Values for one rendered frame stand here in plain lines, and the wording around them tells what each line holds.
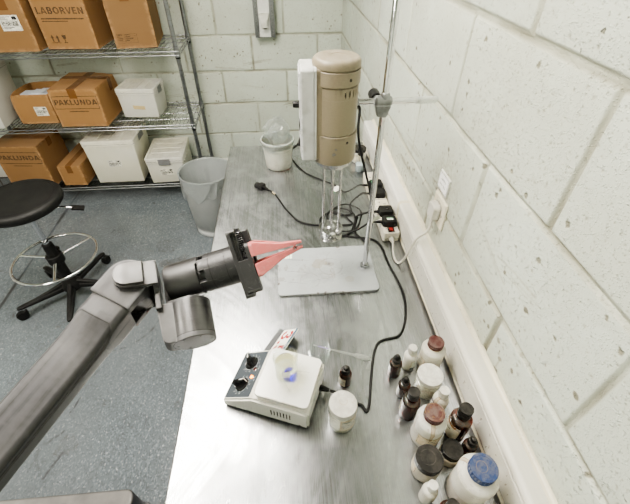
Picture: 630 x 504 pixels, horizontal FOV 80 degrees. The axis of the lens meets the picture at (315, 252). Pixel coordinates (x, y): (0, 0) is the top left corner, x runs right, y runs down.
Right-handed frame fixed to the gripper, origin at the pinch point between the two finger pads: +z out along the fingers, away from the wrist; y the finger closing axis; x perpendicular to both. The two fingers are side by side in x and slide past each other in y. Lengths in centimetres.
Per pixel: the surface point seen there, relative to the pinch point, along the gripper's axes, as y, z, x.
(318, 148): 17.6, 11.2, 30.4
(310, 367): -28.1, -5.2, 23.6
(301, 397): -31.5, -8.5, 18.3
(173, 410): -58, -72, 102
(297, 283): -15, -3, 54
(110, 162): 79, -106, 216
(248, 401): -30.0, -19.8, 21.1
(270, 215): 8, -6, 83
